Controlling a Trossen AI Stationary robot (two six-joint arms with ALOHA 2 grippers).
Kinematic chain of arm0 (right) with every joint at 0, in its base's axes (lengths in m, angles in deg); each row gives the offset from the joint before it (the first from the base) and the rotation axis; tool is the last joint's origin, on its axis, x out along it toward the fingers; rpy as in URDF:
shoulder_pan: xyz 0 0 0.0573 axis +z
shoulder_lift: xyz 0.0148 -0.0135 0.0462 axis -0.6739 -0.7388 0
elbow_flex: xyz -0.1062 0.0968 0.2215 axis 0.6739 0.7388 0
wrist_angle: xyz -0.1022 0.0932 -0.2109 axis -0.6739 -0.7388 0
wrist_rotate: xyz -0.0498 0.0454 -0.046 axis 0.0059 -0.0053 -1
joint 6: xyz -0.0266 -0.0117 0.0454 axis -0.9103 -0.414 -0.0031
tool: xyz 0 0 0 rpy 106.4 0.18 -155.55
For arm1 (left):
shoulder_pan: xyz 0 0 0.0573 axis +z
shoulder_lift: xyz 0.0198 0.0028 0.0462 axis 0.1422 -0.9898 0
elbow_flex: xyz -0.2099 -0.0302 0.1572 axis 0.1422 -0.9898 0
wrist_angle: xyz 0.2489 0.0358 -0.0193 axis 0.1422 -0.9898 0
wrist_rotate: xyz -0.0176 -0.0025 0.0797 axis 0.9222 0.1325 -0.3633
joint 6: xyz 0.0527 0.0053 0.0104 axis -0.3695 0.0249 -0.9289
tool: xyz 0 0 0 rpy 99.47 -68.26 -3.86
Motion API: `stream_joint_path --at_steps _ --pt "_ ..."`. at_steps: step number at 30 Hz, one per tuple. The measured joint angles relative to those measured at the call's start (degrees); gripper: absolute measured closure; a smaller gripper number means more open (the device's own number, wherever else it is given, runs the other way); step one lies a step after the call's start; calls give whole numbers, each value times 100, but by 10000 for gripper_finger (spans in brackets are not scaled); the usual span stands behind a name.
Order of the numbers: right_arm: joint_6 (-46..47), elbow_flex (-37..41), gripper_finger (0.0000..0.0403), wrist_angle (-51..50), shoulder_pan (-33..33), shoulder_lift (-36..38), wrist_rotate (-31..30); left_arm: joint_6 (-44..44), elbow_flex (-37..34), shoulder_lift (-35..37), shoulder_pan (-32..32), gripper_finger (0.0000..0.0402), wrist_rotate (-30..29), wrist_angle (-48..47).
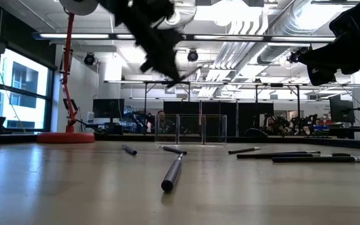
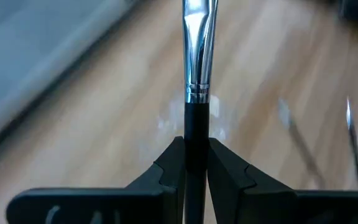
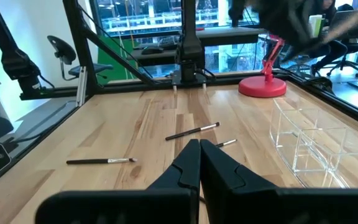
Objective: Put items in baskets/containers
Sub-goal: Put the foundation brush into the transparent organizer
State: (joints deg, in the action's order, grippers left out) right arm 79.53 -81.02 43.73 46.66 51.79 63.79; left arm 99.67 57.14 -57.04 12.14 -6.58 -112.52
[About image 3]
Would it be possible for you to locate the red desk lamp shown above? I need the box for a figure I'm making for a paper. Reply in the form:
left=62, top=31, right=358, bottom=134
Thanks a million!
left=237, top=33, right=288, bottom=99

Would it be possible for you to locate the person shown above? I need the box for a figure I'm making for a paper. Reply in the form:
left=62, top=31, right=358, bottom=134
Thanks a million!
left=303, top=0, right=349, bottom=77

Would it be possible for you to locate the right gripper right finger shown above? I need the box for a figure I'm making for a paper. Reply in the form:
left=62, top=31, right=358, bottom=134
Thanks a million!
left=200, top=139, right=358, bottom=224

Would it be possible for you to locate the large window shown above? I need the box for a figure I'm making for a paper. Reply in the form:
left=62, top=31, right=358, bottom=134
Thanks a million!
left=90, top=0, right=291, bottom=75

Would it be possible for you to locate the thin black makeup brush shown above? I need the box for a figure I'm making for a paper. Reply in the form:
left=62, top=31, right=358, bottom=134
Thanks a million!
left=66, top=157, right=139, bottom=166
left=165, top=121, right=221, bottom=141
left=214, top=138, right=238, bottom=148

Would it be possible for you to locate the clear acrylic organizer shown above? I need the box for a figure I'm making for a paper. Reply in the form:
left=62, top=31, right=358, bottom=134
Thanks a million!
left=268, top=96, right=358, bottom=189

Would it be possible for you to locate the grey laptop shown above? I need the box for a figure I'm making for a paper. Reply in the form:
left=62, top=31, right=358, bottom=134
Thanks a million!
left=330, top=9, right=358, bottom=30

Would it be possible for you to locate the white green cup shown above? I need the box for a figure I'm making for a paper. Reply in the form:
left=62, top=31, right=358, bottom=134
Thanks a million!
left=308, top=14, right=323, bottom=39

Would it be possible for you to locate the black cable clamp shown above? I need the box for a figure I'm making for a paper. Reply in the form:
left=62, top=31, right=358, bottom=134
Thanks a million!
left=303, top=75, right=334, bottom=91

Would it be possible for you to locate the silver metal bracket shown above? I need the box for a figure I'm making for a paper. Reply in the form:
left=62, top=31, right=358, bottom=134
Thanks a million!
left=75, top=65, right=89, bottom=107

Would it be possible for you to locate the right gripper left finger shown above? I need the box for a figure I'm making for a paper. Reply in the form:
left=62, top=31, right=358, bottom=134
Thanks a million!
left=35, top=139, right=201, bottom=224

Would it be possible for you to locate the black office chair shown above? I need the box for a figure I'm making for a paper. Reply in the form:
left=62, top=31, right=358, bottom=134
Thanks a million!
left=324, top=40, right=358, bottom=78

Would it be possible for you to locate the black camera cable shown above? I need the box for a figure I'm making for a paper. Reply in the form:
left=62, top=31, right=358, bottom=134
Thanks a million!
left=9, top=126, right=54, bottom=146

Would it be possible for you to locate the dark grey desk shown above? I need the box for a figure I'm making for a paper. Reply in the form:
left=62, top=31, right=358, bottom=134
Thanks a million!
left=126, top=46, right=180, bottom=67

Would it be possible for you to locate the black office stool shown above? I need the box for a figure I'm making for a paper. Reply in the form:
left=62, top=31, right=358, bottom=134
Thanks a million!
left=47, top=35, right=114, bottom=82

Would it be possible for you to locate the green board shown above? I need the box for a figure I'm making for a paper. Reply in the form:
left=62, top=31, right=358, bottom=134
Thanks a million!
left=96, top=35, right=140, bottom=85

